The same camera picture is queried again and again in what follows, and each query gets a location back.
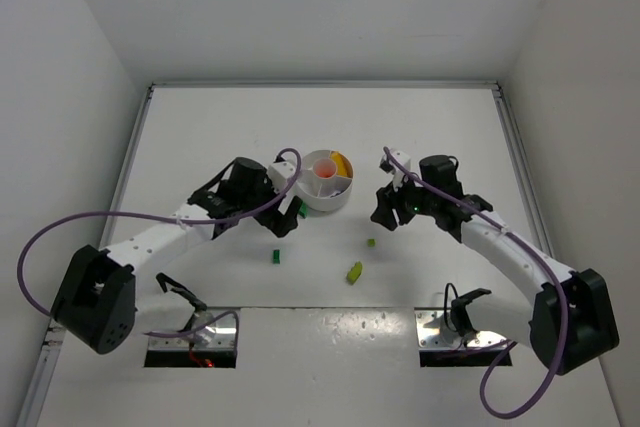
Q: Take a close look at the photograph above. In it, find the dark green lego wedge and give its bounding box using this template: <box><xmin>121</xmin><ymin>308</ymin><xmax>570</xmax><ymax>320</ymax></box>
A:
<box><xmin>298</xmin><ymin>203</ymin><xmax>308</xmax><ymax>219</ymax></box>

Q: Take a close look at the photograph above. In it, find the small orange lego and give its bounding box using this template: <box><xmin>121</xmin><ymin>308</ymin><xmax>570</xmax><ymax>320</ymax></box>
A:
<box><xmin>312</xmin><ymin>158</ymin><xmax>337</xmax><ymax>179</ymax></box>

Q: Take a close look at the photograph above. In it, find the yellow lego brick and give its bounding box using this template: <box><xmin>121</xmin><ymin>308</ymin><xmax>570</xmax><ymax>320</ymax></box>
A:
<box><xmin>331</xmin><ymin>152</ymin><xmax>353</xmax><ymax>178</ymax></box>

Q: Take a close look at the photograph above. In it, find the lime green curved lego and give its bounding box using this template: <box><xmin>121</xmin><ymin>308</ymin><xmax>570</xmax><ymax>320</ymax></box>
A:
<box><xmin>346</xmin><ymin>261</ymin><xmax>363</xmax><ymax>285</ymax></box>

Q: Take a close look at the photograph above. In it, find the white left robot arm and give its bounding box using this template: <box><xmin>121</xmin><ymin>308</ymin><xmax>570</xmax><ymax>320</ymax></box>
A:
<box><xmin>51</xmin><ymin>156</ymin><xmax>302</xmax><ymax>355</ymax></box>

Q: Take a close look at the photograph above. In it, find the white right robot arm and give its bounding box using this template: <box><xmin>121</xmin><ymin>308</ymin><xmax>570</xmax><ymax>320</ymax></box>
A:
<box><xmin>371</xmin><ymin>149</ymin><xmax>620</xmax><ymax>375</ymax></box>

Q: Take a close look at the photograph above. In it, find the white round divided container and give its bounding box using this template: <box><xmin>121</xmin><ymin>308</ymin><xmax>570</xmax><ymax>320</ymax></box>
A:
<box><xmin>294</xmin><ymin>150</ymin><xmax>354</xmax><ymax>213</ymax></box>

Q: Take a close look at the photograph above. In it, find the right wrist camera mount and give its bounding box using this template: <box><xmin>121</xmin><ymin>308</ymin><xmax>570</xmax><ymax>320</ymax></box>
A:
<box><xmin>379</xmin><ymin>148</ymin><xmax>411</xmax><ymax>190</ymax></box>

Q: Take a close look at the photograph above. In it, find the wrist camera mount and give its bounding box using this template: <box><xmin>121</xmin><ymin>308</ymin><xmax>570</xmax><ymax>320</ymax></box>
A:
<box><xmin>379</xmin><ymin>148</ymin><xmax>411</xmax><ymax>190</ymax></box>
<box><xmin>267</xmin><ymin>161</ymin><xmax>300</xmax><ymax>194</ymax></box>

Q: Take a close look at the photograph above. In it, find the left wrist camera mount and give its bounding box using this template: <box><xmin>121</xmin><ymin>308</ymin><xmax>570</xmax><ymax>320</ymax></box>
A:
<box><xmin>267</xmin><ymin>161</ymin><xmax>300</xmax><ymax>194</ymax></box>

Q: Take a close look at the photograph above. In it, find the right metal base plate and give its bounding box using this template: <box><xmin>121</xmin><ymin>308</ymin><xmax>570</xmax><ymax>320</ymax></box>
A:
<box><xmin>414</xmin><ymin>309</ymin><xmax>509</xmax><ymax>353</ymax></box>

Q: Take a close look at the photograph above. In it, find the metal base plate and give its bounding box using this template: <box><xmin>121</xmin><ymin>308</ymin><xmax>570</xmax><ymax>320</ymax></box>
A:
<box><xmin>414</xmin><ymin>309</ymin><xmax>509</xmax><ymax>353</ymax></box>
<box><xmin>147</xmin><ymin>309</ymin><xmax>241</xmax><ymax>353</ymax></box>

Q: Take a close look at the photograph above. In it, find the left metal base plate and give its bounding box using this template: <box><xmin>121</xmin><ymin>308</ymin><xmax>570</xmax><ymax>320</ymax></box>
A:
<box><xmin>147</xmin><ymin>309</ymin><xmax>241</xmax><ymax>353</ymax></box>

